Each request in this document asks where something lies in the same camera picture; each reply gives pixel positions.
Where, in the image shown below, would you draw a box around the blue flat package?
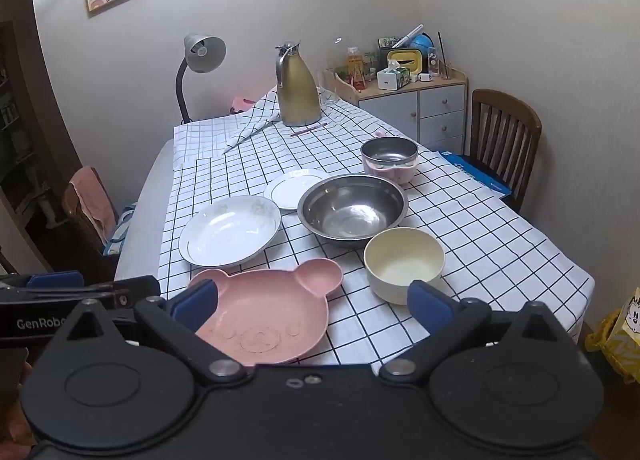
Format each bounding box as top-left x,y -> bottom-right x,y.
439,150 -> 514,199

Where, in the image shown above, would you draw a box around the large stainless steel bowl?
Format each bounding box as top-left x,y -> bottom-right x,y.
297,174 -> 409,247

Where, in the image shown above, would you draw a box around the gold thermos jug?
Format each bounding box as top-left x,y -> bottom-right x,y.
274,42 -> 322,128

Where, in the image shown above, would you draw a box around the clear glass container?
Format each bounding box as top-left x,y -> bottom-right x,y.
316,36 -> 354,106

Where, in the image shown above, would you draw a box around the white rolled tube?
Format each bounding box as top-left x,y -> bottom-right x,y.
391,24 -> 426,48

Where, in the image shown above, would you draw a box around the white tissue box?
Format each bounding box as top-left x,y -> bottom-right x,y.
376,66 -> 411,92

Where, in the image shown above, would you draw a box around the white deep plate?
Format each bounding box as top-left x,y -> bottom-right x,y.
179,195 -> 282,268

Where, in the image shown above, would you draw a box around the dark bookshelf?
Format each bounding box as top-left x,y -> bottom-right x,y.
0,21 -> 57,245

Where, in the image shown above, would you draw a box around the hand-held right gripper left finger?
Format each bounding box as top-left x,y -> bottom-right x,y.
65,280 -> 247,386

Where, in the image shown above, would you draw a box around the brown wooden chair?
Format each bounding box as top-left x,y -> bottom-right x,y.
467,88 -> 543,213
60,166 -> 127,281

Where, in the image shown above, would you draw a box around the white checked tablecloth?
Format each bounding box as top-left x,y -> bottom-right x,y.
157,84 -> 596,367

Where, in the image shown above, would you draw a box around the pink towel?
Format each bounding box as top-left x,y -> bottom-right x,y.
69,166 -> 118,241

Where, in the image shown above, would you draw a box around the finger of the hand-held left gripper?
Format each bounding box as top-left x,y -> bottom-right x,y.
0,271 -> 85,292
75,276 -> 162,311

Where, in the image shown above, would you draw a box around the pink steel-lined bowl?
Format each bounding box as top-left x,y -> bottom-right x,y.
360,136 -> 419,185

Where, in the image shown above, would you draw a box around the white drawer cabinet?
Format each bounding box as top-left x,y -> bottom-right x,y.
330,66 -> 469,153

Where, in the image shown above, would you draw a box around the reed diffuser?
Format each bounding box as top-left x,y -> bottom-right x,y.
437,32 -> 454,81

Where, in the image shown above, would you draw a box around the small white plate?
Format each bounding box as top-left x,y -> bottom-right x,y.
264,169 -> 332,211

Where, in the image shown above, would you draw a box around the blue globe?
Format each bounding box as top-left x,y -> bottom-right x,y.
407,32 -> 435,60

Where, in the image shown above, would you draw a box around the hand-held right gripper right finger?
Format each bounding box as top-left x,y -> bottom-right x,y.
379,280 -> 576,384

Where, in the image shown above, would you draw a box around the cream plastic bowl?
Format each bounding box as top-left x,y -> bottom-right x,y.
363,227 -> 446,305

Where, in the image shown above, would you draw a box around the grey desk lamp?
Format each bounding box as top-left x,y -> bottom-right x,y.
174,34 -> 227,125

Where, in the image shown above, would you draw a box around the yellow printed bag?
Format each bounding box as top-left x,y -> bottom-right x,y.
585,287 -> 640,384

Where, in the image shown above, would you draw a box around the orange drink bottle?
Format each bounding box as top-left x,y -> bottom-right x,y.
346,46 -> 366,91

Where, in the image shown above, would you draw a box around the pink bear-shaped plate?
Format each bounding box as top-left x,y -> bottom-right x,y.
187,260 -> 344,367

